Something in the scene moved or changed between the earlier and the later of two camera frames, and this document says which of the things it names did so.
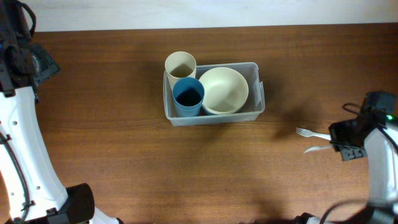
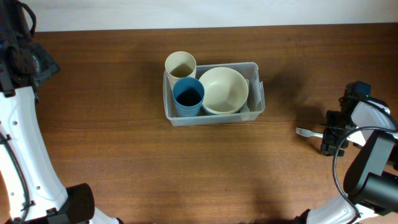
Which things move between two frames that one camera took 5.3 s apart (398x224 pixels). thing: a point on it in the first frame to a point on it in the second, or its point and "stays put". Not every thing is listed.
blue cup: x=188 y=94 stays put
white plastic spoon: x=318 y=147 to x=246 y=108
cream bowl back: x=226 y=90 stays put
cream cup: x=179 y=65 stays put
